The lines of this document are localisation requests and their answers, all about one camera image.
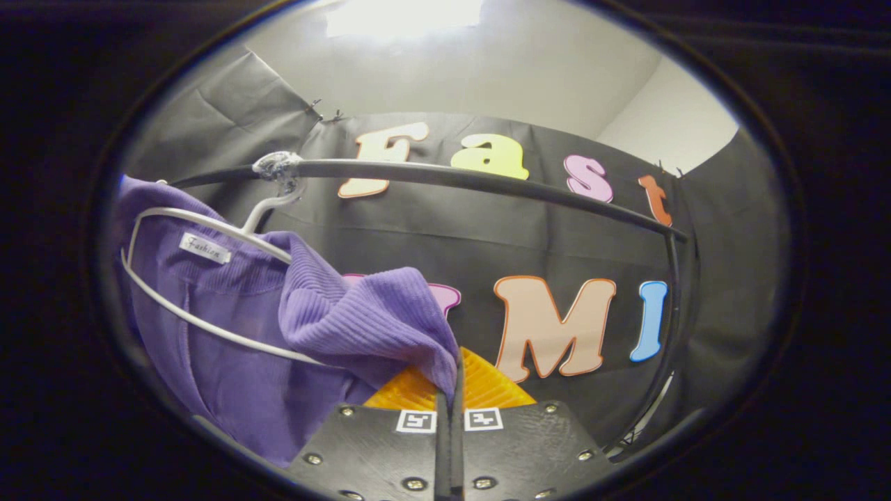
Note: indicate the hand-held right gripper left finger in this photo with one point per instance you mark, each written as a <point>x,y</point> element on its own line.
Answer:
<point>376,452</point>

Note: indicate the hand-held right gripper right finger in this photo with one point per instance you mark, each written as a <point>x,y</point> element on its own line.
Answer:
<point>529,445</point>

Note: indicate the purple ribbed jacket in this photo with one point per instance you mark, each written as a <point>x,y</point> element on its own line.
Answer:
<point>243,390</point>

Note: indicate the white clothes hanger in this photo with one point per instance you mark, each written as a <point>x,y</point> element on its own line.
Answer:
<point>264,211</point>

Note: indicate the black clothes rack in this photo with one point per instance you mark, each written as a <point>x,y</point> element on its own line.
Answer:
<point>487,182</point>

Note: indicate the black backdrop cloth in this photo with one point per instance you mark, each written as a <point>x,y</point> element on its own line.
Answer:
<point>418,236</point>

